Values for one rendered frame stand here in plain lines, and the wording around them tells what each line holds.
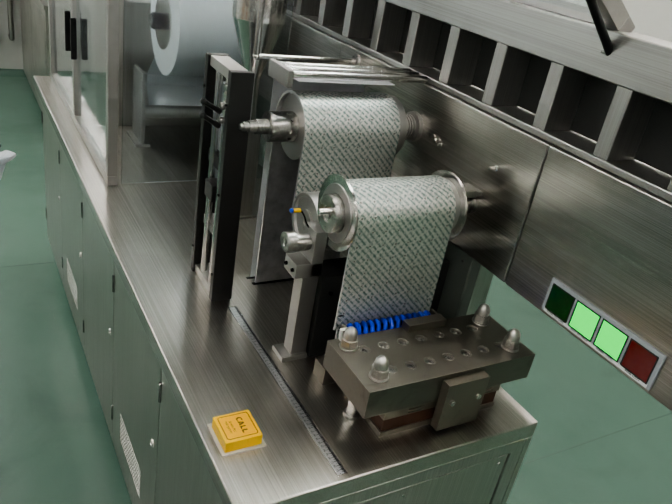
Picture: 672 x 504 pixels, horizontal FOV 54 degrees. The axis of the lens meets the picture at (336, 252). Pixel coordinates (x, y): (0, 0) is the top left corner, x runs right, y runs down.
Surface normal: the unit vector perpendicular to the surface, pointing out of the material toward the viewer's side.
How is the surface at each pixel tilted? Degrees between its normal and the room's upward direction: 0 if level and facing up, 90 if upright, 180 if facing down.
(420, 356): 0
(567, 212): 90
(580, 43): 90
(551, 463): 0
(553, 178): 90
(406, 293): 90
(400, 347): 0
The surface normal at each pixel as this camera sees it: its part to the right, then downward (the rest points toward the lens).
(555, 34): -0.87, 0.09
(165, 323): 0.16, -0.88
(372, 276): 0.47, 0.47
